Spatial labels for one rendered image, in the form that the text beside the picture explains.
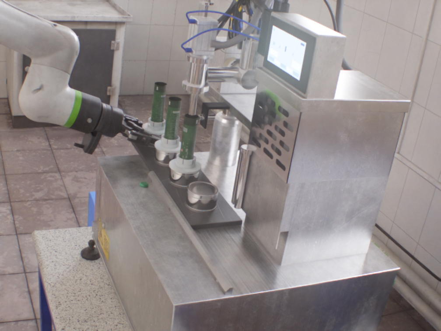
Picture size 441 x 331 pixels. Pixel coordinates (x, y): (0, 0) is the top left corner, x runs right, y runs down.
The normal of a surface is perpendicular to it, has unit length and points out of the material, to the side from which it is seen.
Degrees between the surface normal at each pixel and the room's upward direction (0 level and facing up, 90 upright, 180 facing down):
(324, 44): 90
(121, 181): 0
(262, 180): 90
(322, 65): 90
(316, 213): 90
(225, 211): 0
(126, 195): 0
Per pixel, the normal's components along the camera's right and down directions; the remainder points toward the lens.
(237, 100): 0.14, -0.89
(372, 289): 0.39, 0.44
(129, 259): -0.91, 0.05
